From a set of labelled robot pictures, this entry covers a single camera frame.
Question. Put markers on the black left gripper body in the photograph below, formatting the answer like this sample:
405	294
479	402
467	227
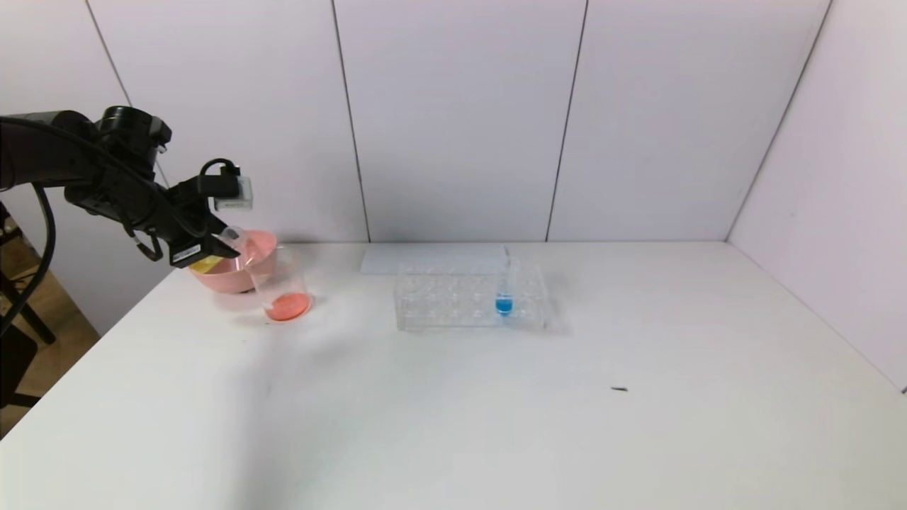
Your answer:
193	253

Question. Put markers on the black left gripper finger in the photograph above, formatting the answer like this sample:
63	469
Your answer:
216	237

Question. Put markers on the test tube with yellow pigment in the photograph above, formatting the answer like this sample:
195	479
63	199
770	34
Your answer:
209	263

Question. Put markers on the test tube with red pigment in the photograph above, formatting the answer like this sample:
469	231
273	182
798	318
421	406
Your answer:
249	251

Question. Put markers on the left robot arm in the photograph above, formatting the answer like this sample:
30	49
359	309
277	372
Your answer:
57	156

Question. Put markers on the clear glass beaker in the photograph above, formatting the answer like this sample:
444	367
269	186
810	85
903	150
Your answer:
287	306

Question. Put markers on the clear acrylic test tube rack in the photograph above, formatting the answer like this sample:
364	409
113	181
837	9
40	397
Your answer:
453	308

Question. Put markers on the test tube with blue pigment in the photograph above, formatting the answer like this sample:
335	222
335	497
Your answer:
503	304

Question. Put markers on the pink plastic bowl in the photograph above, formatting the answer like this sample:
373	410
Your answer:
234	280

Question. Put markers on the white paper sheet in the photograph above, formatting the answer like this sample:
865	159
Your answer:
382	261

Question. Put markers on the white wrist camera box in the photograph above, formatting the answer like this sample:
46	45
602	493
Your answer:
237	195

